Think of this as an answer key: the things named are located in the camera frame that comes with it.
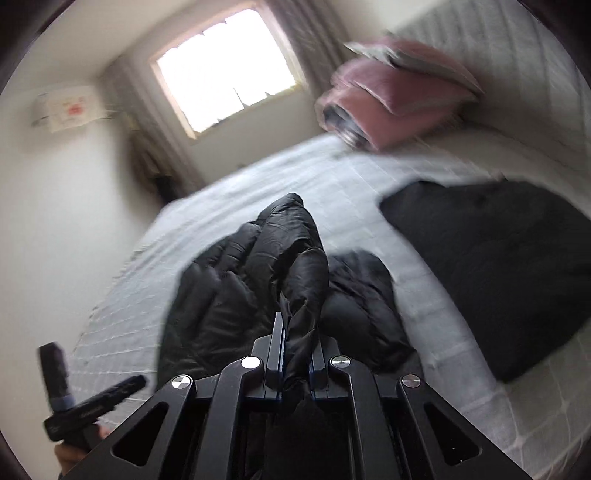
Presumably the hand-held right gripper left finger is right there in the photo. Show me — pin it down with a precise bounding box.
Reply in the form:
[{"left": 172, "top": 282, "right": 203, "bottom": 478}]
[{"left": 60, "top": 311, "right": 287, "bottom": 480}]

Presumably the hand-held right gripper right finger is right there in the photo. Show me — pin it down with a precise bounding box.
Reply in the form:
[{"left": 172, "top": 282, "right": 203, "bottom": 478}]
[{"left": 310, "top": 336, "right": 532, "bottom": 480}]

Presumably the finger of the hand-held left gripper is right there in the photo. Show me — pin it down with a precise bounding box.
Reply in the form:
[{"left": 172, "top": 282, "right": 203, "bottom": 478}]
[
  {"left": 38, "top": 342, "right": 74, "bottom": 412},
  {"left": 73, "top": 375, "right": 147, "bottom": 418}
]

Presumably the black puffer jacket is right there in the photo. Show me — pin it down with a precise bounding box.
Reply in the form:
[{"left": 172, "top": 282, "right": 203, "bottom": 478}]
[{"left": 157, "top": 193, "right": 426, "bottom": 480}]

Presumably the person's left hand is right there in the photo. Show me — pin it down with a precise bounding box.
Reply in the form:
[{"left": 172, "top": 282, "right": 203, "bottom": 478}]
[{"left": 54, "top": 425, "right": 112, "bottom": 480}]

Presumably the bed with white bedspread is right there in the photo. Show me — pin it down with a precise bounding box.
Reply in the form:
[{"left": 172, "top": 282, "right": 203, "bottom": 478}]
[{"left": 69, "top": 131, "right": 591, "bottom": 480}]

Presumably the black folded garment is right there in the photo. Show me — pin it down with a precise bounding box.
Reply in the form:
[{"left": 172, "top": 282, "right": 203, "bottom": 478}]
[{"left": 378, "top": 179, "right": 591, "bottom": 384}]

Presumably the folded pink grey quilt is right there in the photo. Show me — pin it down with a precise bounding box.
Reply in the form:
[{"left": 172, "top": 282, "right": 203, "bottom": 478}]
[{"left": 316, "top": 99, "right": 375, "bottom": 151}]

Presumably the pink velvet pillow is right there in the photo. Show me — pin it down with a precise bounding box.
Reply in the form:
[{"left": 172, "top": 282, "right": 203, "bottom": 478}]
[{"left": 315, "top": 39, "right": 483, "bottom": 153}]

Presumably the window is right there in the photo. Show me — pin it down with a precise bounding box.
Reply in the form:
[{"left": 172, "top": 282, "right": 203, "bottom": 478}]
[{"left": 148, "top": 2, "right": 311, "bottom": 141}]

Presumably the beige patterned curtain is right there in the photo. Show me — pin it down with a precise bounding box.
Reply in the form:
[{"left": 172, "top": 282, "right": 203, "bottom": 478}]
[
  {"left": 102, "top": 60, "right": 160, "bottom": 139},
  {"left": 265, "top": 0, "right": 356, "bottom": 93}
]

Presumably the grey quilted headboard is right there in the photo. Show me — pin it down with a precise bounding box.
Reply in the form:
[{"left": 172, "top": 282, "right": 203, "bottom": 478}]
[{"left": 392, "top": 0, "right": 587, "bottom": 139}]

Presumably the white wall air conditioner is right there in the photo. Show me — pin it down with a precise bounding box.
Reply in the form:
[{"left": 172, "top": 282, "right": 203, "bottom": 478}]
[{"left": 31, "top": 85, "right": 112, "bottom": 134}]

